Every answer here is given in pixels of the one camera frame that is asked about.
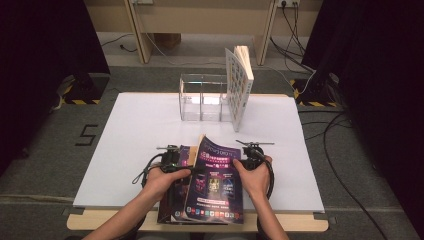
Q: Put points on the black curtain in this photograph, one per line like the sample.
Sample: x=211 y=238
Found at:
x=376 y=83
x=40 y=66

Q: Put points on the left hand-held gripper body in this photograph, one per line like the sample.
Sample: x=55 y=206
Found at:
x=170 y=160

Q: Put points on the clear acrylic magazine holder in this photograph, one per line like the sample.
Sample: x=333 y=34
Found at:
x=191 y=113

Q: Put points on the person's right hand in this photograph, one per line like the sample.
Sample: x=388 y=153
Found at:
x=256 y=181

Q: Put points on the purple magazine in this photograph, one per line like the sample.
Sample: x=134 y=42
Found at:
x=213 y=186
x=185 y=156

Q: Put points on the light wooden table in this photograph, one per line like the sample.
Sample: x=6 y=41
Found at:
x=100 y=223

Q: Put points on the white magazine with picture grid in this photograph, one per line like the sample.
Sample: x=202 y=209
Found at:
x=237 y=90

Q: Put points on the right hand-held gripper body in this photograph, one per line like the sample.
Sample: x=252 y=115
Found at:
x=254 y=158

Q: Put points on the stand base with striped tape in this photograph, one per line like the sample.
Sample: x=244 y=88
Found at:
x=315 y=95
x=90 y=90

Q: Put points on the person's left hand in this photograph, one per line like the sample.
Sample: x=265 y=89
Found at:
x=160 y=185

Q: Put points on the brown cardboard box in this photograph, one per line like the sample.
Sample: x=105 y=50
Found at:
x=168 y=40

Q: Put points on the light wooden background desk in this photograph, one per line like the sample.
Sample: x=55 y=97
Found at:
x=200 y=16

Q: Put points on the white table board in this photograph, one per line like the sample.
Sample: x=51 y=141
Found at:
x=140 y=126

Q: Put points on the white wall socket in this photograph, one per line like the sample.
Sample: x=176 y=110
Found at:
x=288 y=2

